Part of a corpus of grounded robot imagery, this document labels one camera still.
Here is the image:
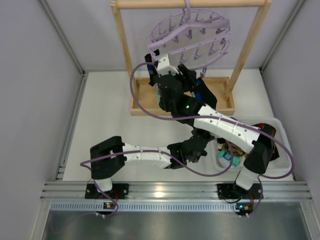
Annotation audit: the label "aluminium mounting rail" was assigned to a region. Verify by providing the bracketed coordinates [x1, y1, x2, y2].
[40, 181, 312, 213]

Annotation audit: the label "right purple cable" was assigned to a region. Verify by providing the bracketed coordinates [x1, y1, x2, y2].
[129, 62, 294, 217]

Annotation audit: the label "black sock grey patch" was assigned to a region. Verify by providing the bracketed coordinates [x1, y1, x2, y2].
[144, 53, 159, 88]

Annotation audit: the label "brown striped sock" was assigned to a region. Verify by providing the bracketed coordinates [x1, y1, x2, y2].
[217, 142, 246, 157]

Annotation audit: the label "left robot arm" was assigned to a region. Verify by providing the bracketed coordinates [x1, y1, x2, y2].
[90, 128, 215, 194]

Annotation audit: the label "purple round clip hanger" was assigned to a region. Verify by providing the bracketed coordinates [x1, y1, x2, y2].
[147, 1, 232, 77]

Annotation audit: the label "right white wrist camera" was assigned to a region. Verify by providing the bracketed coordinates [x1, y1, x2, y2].
[156, 54, 179, 76]

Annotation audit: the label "mint white sock in basket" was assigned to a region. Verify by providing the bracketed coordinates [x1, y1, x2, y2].
[218, 150, 242, 168]

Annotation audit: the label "white plastic basket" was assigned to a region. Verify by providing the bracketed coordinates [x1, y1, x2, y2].
[208, 116, 292, 177]

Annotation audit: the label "wooden hanger rack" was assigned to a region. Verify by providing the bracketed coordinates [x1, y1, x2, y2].
[110, 0, 273, 117]

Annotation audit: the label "black sock blue accents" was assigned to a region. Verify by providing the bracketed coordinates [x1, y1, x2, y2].
[192, 77, 218, 110]

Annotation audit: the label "red yellow argyle sock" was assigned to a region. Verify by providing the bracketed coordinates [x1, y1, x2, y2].
[253, 123, 280, 162]

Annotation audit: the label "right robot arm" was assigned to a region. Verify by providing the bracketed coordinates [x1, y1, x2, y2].
[147, 64, 276, 193]

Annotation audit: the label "mint green white sock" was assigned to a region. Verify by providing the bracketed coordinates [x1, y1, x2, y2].
[154, 84, 161, 105]

